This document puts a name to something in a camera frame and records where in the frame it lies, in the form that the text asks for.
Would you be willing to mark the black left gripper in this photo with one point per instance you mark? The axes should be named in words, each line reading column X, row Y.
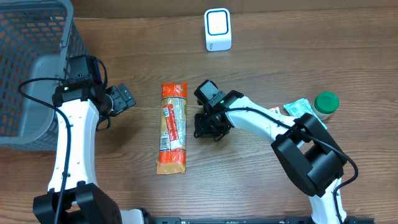
column 125, row 98

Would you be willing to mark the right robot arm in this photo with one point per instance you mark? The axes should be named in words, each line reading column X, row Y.
column 306, row 151

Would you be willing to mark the orange Kleenex tissue pack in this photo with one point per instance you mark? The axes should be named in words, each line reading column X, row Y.
column 276, row 110

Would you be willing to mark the orange red noodle packet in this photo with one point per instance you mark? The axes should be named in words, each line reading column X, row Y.
column 173, row 129

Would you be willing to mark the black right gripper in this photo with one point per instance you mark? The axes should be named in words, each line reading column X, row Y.
column 206, row 126

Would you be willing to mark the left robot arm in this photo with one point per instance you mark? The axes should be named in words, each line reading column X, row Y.
column 73, row 194

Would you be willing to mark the grey plastic mesh basket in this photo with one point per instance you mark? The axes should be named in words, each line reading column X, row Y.
column 38, row 38

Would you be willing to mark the white barcode scanner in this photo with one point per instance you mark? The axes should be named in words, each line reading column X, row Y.
column 217, row 23

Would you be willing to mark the green lid jar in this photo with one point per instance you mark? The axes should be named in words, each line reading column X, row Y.
column 325, row 104

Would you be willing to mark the teal wet wipes pack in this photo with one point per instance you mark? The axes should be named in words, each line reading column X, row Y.
column 299, row 108

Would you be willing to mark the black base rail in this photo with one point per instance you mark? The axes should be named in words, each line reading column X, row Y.
column 286, row 220

